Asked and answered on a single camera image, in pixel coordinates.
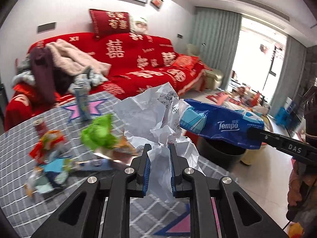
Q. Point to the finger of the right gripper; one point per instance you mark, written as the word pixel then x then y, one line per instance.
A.
pixel 300 151

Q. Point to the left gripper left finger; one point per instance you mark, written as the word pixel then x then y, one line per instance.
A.
pixel 100 207

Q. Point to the dark purple garment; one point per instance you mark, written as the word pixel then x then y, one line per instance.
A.
pixel 49 79

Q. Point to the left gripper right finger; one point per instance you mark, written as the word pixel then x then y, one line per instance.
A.
pixel 218 207

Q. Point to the beige fluffy blanket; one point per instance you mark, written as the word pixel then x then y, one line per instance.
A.
pixel 73 61

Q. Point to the grey checked tablecloth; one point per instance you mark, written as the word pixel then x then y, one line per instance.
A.
pixel 25 214

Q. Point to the black trash bin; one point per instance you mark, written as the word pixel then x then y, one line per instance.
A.
pixel 219 152

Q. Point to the red round coffee table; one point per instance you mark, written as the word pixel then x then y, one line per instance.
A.
pixel 226 100

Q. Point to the red snack wrapper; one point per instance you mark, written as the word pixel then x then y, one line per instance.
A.
pixel 49 147

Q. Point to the blue wrapper on table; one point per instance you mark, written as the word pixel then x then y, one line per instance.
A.
pixel 48 177

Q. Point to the tall light blue can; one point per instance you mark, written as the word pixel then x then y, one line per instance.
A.
pixel 82 101

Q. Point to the teal curtain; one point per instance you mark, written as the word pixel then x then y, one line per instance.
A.
pixel 216 33

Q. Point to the blue Tempo tissue pack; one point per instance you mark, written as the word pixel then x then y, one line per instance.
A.
pixel 219 123

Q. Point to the white paper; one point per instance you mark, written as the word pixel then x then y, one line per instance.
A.
pixel 153 117

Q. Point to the small red picture frame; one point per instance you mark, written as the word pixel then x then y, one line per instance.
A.
pixel 157 3

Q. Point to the red sofa with cover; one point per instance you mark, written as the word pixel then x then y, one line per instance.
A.
pixel 138 62

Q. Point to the green crumpled wrapper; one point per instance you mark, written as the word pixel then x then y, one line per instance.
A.
pixel 99 133

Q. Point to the small red square cushion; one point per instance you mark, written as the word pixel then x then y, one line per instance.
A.
pixel 186 61

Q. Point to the red soda can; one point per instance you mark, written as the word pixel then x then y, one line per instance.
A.
pixel 40 127

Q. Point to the blue plastic stool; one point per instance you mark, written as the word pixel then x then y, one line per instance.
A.
pixel 282 118

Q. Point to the red embroidered cushion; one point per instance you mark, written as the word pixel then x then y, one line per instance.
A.
pixel 107 23

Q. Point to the beige leather armchair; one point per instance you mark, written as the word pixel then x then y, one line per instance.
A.
pixel 212 77

